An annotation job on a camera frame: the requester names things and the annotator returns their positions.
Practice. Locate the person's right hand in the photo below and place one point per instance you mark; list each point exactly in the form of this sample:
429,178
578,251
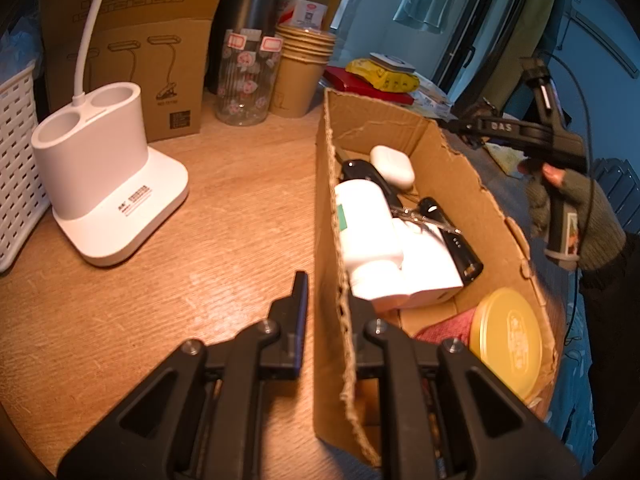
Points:
595,220

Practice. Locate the blue plastic bag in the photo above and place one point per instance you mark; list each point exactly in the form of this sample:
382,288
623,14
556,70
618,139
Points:
17,42

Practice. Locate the white desk lamp base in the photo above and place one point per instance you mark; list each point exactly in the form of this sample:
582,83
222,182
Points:
100,185

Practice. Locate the white plastic basket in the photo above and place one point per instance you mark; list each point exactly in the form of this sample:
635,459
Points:
15,160

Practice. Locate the flowered glass jar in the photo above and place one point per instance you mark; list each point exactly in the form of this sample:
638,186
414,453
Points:
247,85

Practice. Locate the white plastic packet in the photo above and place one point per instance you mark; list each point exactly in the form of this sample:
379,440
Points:
430,95

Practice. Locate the white plastic bottle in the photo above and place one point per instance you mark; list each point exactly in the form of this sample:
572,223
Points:
365,230

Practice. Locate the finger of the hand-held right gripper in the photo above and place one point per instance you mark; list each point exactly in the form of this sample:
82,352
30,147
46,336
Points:
500,127

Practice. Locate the printed lamp packaging box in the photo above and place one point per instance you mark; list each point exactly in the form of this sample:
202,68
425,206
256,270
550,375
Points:
165,60

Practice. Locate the small white device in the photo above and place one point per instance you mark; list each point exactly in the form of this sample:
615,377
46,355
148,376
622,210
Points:
392,61

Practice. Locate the yellow wet wipes pack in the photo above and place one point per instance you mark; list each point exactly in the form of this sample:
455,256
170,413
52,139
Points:
387,79

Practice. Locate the red jar with yellow lid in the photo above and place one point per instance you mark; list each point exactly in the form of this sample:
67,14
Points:
505,340

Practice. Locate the blue printed blanket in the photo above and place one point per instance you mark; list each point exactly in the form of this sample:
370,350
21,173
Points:
575,385

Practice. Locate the stack of paper cups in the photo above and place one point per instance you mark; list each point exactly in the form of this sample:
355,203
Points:
297,85

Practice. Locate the cardboard box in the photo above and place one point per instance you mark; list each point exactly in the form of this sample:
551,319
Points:
440,155

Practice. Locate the small white box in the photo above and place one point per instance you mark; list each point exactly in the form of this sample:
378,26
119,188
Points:
425,265

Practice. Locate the narrow yellow curtain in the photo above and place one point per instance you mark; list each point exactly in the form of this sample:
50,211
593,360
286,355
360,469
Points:
520,20

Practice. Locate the flat red box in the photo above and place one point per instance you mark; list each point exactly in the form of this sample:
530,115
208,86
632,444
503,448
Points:
345,80

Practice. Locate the person's right forearm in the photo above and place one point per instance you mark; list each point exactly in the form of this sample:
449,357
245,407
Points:
610,335

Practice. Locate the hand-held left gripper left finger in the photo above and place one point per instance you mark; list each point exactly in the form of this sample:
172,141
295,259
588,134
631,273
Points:
300,335

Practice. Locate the white air conditioner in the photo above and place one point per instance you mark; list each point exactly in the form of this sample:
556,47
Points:
600,40

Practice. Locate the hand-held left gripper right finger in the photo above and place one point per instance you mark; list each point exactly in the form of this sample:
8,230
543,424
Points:
362,320

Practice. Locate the white earbuds case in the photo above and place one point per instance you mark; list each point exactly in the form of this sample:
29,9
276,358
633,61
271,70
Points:
392,165

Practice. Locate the tissue box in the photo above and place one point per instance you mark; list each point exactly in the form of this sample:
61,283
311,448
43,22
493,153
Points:
505,160

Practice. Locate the steel tumbler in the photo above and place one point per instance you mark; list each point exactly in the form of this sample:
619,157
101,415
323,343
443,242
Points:
250,10

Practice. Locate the grey bed headboard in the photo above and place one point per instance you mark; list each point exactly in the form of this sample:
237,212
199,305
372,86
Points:
615,195

